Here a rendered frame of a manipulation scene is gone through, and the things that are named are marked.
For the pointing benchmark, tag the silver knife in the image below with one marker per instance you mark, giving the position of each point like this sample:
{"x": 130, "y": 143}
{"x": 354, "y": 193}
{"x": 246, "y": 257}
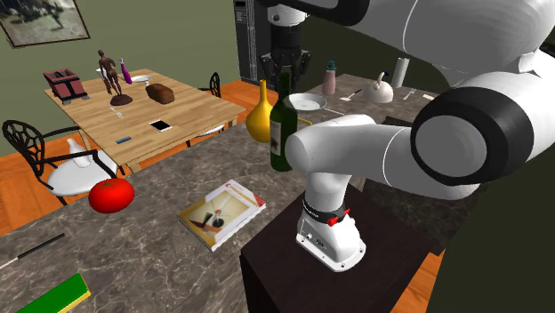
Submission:
{"x": 334, "y": 111}

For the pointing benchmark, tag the red tomato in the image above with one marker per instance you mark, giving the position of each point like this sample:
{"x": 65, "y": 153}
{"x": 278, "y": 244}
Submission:
{"x": 111, "y": 196}

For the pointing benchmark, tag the white vase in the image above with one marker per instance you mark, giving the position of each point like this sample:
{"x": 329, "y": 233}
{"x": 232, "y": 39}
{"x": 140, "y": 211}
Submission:
{"x": 79, "y": 154}

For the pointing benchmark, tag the purple bottle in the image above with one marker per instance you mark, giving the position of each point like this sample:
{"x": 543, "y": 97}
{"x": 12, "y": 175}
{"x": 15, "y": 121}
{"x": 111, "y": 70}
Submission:
{"x": 125, "y": 74}

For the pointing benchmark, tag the dark robot stand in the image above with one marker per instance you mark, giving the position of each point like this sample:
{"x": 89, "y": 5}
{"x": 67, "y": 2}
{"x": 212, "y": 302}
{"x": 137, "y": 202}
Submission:
{"x": 303, "y": 281}

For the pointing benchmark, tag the green and yellow book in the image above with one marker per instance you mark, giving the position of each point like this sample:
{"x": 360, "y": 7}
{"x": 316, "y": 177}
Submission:
{"x": 60, "y": 297}

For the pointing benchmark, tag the yellow vase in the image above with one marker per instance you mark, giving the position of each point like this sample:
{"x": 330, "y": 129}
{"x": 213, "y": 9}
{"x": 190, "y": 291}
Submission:
{"x": 259, "y": 119}

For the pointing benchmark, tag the black chair with white seat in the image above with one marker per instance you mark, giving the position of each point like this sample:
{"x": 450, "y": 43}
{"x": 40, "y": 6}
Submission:
{"x": 214, "y": 84}
{"x": 69, "y": 178}

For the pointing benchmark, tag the green wine bottle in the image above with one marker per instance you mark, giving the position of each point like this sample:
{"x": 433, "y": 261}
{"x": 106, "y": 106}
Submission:
{"x": 282, "y": 125}

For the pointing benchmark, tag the brown human figure statue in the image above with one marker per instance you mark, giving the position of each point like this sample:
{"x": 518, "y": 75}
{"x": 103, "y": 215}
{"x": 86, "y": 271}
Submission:
{"x": 110, "y": 73}

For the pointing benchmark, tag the pink bottle with teal cap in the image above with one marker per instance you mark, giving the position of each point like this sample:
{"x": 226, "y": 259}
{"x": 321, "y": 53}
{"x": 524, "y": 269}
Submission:
{"x": 329, "y": 81}

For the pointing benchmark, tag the dark tall refrigerator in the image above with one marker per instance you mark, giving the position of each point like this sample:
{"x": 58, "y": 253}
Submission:
{"x": 249, "y": 43}

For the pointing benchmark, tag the white bowl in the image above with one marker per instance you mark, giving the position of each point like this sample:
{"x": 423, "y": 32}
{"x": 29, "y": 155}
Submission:
{"x": 141, "y": 79}

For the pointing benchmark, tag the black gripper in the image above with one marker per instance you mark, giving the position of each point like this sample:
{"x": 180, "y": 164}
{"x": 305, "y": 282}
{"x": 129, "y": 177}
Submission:
{"x": 286, "y": 40}

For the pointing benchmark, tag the white and red book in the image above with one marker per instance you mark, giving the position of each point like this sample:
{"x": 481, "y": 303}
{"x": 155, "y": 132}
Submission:
{"x": 221, "y": 214}

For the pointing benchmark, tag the black and white rod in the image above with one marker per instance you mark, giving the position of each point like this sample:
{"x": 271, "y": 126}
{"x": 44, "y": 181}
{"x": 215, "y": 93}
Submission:
{"x": 39, "y": 246}

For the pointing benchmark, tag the wooden dining table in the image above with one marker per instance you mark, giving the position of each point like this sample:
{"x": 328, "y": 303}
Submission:
{"x": 190, "y": 110}

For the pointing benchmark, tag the white paper towel roll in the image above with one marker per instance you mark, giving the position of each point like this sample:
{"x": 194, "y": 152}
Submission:
{"x": 400, "y": 73}

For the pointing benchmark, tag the framed wall picture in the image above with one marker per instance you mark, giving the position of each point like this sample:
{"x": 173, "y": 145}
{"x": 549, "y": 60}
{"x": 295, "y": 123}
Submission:
{"x": 39, "y": 19}

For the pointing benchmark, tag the red toaster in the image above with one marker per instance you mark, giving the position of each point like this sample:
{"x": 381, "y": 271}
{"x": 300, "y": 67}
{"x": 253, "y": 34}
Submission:
{"x": 65, "y": 84}

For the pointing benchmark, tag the brown bread loaf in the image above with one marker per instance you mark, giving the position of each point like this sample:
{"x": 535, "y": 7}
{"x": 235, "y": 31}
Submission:
{"x": 160, "y": 93}

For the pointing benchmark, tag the white plate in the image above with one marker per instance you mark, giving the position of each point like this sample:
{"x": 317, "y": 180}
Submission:
{"x": 308, "y": 102}

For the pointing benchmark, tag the white kettle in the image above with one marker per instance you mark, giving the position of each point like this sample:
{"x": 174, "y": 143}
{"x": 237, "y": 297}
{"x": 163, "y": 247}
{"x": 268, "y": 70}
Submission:
{"x": 378, "y": 93}

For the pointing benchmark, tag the small blue flat bar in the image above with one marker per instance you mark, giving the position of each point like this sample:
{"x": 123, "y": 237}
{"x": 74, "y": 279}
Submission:
{"x": 123, "y": 140}

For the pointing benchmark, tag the silver fork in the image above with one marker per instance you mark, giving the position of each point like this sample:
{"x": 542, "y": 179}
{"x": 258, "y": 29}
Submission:
{"x": 116, "y": 112}
{"x": 409, "y": 94}

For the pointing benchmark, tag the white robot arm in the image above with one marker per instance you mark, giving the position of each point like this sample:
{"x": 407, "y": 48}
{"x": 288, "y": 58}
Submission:
{"x": 455, "y": 52}

